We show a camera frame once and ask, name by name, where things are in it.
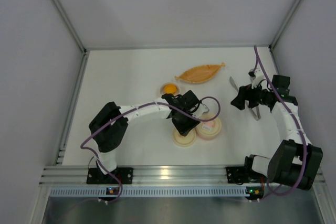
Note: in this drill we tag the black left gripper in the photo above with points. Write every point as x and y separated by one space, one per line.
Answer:
185 125

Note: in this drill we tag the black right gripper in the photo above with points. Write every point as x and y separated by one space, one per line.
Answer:
242 97

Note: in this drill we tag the cream lid orange handle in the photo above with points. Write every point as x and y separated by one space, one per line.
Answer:
184 141

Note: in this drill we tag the steel food tongs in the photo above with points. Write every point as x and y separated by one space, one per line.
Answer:
256 111

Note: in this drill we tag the pink lunch bowl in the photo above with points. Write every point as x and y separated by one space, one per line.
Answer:
207 134

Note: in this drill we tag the cream lid pink handle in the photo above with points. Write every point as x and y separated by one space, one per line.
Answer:
216 123

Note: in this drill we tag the orange lunch bowl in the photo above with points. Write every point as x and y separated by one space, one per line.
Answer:
161 89

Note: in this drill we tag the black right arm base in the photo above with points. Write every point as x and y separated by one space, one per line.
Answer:
240 175

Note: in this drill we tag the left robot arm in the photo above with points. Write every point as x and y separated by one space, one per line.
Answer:
111 136

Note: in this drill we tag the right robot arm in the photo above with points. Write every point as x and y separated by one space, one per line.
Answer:
296 161

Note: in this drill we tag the woven fish-shaped basket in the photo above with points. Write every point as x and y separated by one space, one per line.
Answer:
200 74

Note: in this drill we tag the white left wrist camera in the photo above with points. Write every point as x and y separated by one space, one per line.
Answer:
201 109

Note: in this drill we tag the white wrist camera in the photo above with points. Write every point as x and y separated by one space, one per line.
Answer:
201 109
256 77

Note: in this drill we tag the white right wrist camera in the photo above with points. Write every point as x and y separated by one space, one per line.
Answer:
256 77

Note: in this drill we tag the perforated cable tray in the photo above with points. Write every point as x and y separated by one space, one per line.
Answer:
156 191

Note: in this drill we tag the aluminium front rail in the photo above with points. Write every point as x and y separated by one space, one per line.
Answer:
199 175

